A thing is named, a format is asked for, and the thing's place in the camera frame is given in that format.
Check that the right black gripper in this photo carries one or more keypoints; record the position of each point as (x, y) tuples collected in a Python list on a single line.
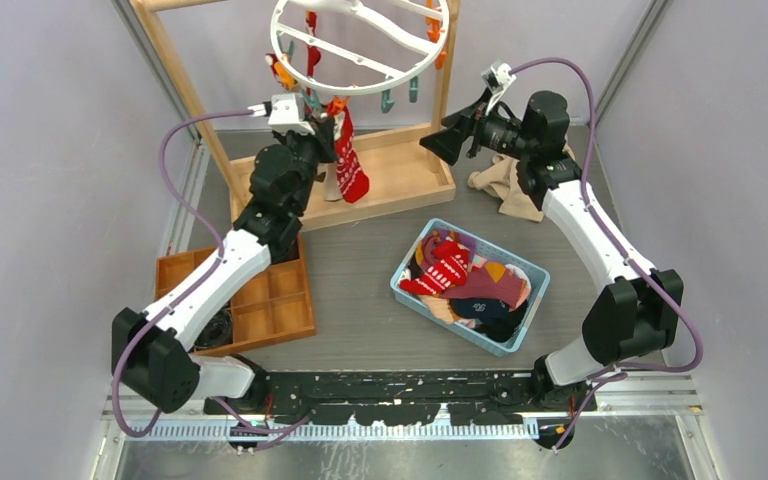
[(447, 143)]

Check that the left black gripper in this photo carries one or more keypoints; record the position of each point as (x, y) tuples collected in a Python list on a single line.
[(322, 131)]

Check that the red white patterned sock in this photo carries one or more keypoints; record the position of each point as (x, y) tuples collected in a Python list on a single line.
[(352, 181)]

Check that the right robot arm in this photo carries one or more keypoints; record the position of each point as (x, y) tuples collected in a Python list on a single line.
[(632, 315)]

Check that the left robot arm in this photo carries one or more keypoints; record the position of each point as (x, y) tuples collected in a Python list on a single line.
[(151, 348)]

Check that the wooden hanger stand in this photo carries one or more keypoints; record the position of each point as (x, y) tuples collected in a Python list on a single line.
[(403, 175)]

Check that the orange clothes peg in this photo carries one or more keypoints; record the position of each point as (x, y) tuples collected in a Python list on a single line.
[(337, 105)]

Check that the teal clothes peg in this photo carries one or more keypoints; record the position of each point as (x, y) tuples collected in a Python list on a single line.
[(386, 101)]

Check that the beige cloth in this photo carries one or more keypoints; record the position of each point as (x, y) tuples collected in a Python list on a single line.
[(500, 181)]

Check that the maroon ribbed sock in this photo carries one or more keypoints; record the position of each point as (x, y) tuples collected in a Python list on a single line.
[(504, 282)]

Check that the navy blue sock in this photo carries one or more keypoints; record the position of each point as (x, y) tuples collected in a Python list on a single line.
[(474, 312)]

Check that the wooden compartment tray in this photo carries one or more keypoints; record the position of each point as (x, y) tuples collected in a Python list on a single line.
[(273, 308)]

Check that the blue plastic basket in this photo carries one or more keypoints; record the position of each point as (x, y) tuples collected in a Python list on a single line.
[(501, 339)]

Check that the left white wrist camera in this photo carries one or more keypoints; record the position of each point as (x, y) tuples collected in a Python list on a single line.
[(286, 114)]

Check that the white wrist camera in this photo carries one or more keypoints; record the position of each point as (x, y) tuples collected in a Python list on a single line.
[(286, 114), (498, 78)]

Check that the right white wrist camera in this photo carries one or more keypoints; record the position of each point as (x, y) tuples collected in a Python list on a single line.
[(498, 78)]

